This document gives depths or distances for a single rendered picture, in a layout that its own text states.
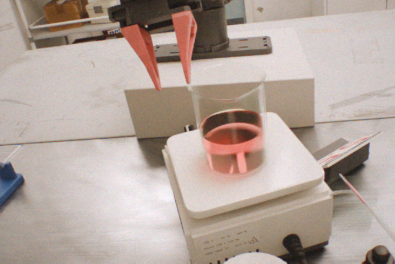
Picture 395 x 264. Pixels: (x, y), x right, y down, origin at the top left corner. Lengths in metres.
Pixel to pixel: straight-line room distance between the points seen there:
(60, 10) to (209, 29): 2.03
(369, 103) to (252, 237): 0.34
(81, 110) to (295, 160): 0.45
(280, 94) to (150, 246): 0.25
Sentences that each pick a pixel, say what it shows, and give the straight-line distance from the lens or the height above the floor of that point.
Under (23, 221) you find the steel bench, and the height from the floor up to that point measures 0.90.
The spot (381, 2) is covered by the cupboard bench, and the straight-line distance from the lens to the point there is 2.86.
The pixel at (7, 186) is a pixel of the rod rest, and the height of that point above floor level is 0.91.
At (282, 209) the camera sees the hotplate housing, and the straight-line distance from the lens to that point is 0.34.
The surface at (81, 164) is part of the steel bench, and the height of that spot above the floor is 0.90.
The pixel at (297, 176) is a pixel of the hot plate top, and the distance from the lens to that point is 0.34.
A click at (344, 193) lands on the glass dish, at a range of 0.45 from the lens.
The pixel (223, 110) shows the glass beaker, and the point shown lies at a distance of 0.30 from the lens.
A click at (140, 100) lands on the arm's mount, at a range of 0.55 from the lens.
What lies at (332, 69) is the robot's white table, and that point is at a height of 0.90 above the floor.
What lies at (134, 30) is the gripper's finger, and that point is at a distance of 0.44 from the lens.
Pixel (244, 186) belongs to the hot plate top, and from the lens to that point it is 0.33.
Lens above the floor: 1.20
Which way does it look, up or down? 30 degrees down
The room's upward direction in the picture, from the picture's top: 10 degrees counter-clockwise
